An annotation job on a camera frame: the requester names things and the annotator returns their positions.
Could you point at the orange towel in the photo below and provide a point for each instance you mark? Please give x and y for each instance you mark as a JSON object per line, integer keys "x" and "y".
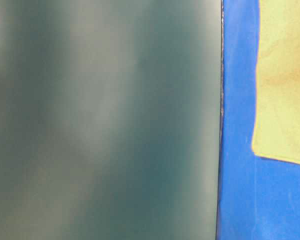
{"x": 276, "y": 132}

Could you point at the blue table cloth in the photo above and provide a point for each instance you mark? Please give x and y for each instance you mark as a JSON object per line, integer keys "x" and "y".
{"x": 258, "y": 198}

